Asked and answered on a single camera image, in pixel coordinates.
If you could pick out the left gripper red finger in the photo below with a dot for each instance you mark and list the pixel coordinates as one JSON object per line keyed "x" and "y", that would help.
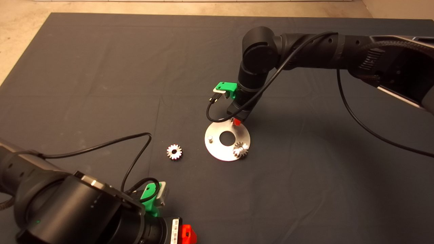
{"x": 190, "y": 239}

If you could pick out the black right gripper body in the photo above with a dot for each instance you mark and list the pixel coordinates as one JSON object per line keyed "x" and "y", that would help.
{"x": 241, "y": 108}

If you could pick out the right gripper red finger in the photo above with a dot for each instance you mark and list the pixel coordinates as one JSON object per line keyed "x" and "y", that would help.
{"x": 237, "y": 122}

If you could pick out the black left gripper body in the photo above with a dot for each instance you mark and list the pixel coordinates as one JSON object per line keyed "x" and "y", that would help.
{"x": 162, "y": 234}

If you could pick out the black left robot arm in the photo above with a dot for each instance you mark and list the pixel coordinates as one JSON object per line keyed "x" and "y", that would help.
{"x": 67, "y": 210}

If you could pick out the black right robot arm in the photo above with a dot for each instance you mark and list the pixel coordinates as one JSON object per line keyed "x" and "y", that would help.
{"x": 305, "y": 47}

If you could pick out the round metal carrier plate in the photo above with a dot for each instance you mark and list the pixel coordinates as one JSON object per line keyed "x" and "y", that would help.
{"x": 217, "y": 149}

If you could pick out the bright steel planetary gear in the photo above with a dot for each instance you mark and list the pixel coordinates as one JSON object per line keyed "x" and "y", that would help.
{"x": 171, "y": 149}

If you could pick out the dark grey table cloth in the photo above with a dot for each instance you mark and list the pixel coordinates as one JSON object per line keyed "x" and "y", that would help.
{"x": 101, "y": 67}

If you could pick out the right green camera mount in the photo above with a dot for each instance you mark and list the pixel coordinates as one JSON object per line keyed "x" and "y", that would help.
{"x": 226, "y": 86}

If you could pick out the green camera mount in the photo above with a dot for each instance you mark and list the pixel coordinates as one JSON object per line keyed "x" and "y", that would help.
{"x": 226, "y": 86}
{"x": 148, "y": 195}

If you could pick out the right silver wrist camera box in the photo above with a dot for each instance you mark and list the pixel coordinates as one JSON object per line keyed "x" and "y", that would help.
{"x": 218, "y": 90}

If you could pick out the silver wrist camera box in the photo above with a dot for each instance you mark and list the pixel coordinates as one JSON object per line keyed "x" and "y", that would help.
{"x": 218, "y": 90}
{"x": 162, "y": 195}

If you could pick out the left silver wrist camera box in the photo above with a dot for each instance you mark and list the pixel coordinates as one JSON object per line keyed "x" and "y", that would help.
{"x": 162, "y": 195}

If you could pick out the left green camera mount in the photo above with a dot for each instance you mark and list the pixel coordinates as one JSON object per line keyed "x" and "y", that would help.
{"x": 148, "y": 195}

